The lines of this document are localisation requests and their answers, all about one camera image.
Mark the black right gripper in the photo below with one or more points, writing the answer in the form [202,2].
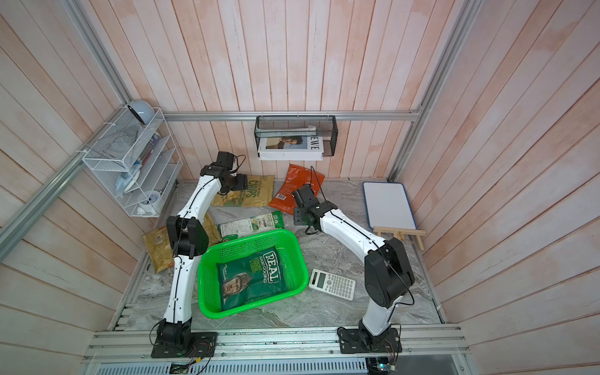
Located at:
[297,217]

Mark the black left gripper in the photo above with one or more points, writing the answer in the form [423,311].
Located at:
[242,183]

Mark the light green Chuba chips bag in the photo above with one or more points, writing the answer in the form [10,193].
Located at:
[250,226]

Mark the red cassava chips bag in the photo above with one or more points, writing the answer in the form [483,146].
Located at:
[296,178]

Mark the yellow kettle chips bag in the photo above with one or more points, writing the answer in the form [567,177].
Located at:
[259,193]

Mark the dark green Real chips bag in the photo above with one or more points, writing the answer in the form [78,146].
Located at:
[250,279]

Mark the brown paper chips bag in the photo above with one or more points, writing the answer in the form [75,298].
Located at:
[159,249]

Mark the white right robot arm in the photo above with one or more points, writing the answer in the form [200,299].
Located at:
[388,275]

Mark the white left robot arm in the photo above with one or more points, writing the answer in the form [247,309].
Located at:
[186,233]

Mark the green plastic basket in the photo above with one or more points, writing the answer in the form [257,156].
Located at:
[295,269]

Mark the white magazine book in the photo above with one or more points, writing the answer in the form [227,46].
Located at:
[299,144]

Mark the white calculator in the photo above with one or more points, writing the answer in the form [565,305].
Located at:
[332,284]

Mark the small white alarm clock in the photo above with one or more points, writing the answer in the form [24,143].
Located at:
[150,201]

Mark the blue framed whiteboard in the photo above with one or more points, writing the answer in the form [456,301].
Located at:
[388,206]

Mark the white blue flat dish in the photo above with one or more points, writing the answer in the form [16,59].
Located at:
[127,182]

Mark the small wooden easel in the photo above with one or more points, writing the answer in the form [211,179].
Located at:
[401,233]

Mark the black mesh wall basket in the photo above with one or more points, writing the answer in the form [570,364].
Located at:
[326,126]

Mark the white wire wall shelf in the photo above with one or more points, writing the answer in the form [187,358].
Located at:
[127,145]

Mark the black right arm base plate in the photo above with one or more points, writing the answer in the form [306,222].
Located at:
[361,341]

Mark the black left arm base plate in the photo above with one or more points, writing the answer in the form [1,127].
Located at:
[178,341]

